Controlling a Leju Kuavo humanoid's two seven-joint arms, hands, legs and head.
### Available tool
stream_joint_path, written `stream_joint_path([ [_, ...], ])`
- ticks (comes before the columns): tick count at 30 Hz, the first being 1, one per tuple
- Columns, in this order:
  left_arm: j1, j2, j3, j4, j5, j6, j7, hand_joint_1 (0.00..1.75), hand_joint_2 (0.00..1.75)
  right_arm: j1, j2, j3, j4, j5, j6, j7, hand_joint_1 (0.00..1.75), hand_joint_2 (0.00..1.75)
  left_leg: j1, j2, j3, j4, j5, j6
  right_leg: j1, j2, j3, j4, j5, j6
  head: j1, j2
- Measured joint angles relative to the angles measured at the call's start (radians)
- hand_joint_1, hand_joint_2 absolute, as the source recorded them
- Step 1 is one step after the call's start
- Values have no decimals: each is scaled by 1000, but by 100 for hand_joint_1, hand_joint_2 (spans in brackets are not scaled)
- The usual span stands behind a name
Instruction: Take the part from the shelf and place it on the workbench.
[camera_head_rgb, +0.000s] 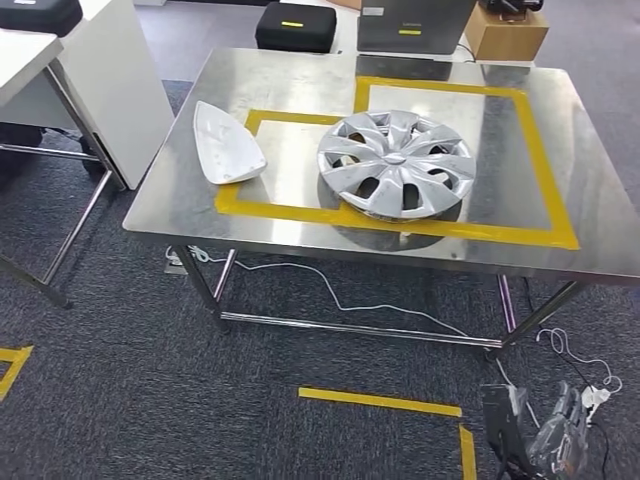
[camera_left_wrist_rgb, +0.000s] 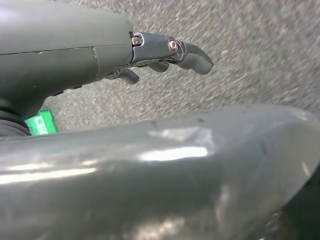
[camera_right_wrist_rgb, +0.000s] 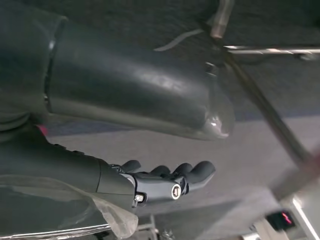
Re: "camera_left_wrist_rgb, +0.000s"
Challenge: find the green open plastic basket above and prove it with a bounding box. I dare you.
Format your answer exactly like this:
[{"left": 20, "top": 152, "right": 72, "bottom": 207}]
[{"left": 25, "top": 108, "right": 59, "bottom": 137}]

